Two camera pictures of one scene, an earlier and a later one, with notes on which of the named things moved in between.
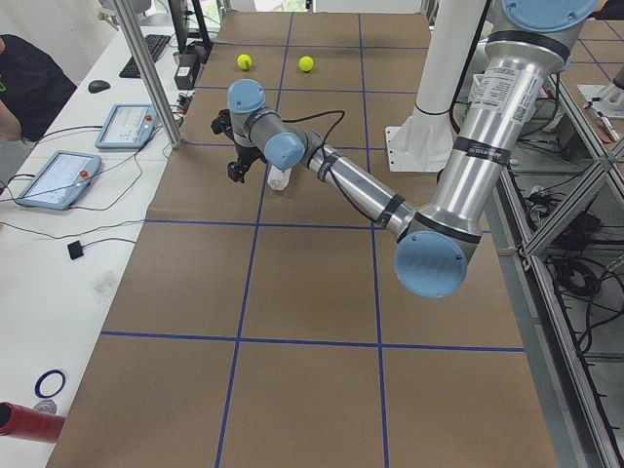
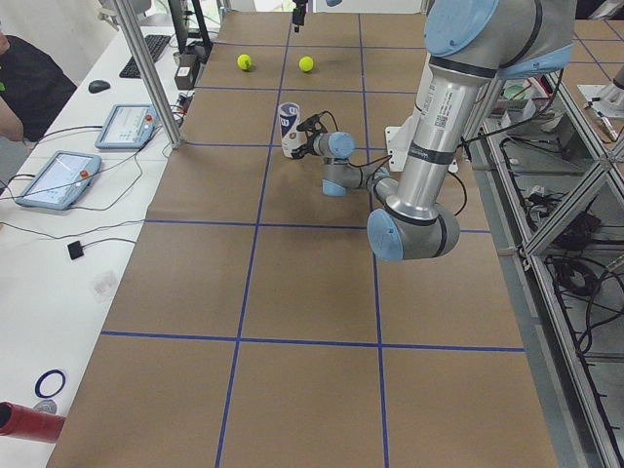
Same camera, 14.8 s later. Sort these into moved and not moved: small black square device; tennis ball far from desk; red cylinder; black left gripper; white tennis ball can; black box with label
Moved: black left gripper; white tennis ball can
Not moved: small black square device; red cylinder; black box with label; tennis ball far from desk
